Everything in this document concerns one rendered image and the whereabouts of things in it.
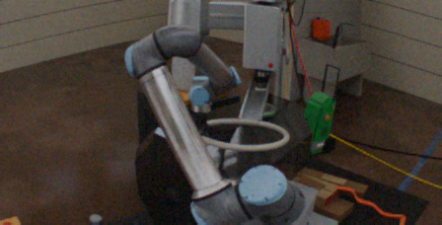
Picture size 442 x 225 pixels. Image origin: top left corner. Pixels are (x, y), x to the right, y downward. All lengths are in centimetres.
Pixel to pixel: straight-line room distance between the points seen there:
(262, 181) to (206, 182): 19
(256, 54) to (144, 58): 137
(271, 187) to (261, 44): 148
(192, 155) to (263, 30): 141
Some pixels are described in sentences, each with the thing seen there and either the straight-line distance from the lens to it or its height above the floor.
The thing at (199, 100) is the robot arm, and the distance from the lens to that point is 203.
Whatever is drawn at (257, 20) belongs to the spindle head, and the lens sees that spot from 275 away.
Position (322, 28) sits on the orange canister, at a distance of 589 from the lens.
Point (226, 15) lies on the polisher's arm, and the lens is 339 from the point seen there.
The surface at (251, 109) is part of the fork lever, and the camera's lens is 270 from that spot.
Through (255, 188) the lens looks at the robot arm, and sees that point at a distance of 146.
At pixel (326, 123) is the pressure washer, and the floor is 32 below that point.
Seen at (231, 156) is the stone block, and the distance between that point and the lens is 258.
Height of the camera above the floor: 186
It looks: 19 degrees down
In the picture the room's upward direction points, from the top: 2 degrees clockwise
